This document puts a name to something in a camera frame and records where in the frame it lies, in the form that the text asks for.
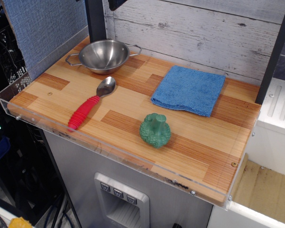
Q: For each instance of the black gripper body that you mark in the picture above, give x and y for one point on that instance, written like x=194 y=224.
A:
x=114 y=4

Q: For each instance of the silver metal bowl with handles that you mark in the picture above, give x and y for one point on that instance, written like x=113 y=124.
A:
x=104 y=57

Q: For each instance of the blue folded cloth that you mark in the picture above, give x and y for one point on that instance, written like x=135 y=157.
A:
x=185 y=89

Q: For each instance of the blue fabric panel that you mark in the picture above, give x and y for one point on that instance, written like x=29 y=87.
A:
x=46 y=30

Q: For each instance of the green toy broccoli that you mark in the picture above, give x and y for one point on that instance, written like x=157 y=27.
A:
x=154 y=130

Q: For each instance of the clear acrylic table guard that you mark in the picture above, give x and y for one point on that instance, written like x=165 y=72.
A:
x=203 y=154

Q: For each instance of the grey toy fridge dispenser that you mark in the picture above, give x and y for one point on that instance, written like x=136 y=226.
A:
x=122 y=205

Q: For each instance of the white toy sink unit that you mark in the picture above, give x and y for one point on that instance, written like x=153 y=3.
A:
x=258 y=200

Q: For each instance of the black vertical post left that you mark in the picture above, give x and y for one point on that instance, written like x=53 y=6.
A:
x=95 y=19

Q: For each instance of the black vertical post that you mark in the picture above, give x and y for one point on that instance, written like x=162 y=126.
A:
x=278 y=47
x=95 y=19

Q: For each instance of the spoon with red handle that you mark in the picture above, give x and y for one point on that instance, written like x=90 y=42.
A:
x=105 y=88

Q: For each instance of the black vertical post right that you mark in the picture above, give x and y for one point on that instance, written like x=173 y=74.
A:
x=278 y=47

